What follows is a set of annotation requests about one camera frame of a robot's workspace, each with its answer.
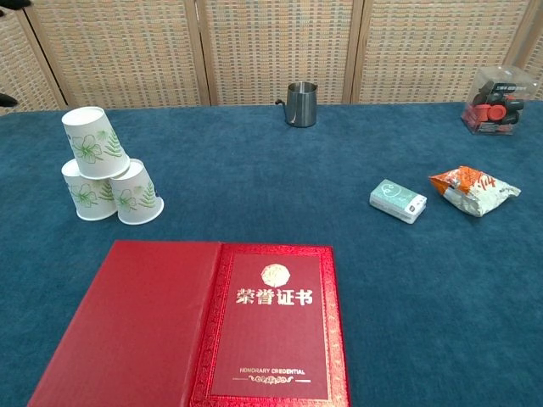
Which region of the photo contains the white floral paper cup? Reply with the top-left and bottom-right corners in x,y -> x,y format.
109,159 -> 165,226
61,159 -> 119,222
61,106 -> 132,181

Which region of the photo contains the woven wooden folding screen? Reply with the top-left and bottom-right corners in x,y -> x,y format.
0,0 -> 543,116

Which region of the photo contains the orange white snack bag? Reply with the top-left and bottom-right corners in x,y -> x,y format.
428,164 -> 522,218

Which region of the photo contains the steel milk pitcher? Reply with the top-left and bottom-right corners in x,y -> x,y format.
275,81 -> 318,128

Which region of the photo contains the red honorary certificate folder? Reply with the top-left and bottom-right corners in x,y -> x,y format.
27,240 -> 352,407

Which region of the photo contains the clear box with red parts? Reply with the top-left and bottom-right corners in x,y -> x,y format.
460,65 -> 538,137

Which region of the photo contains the blue table cloth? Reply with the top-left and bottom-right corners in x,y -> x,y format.
0,101 -> 543,407

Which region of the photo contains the green white tissue pack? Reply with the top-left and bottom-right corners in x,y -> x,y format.
368,178 -> 428,226

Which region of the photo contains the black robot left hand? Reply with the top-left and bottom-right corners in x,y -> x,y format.
0,0 -> 32,108

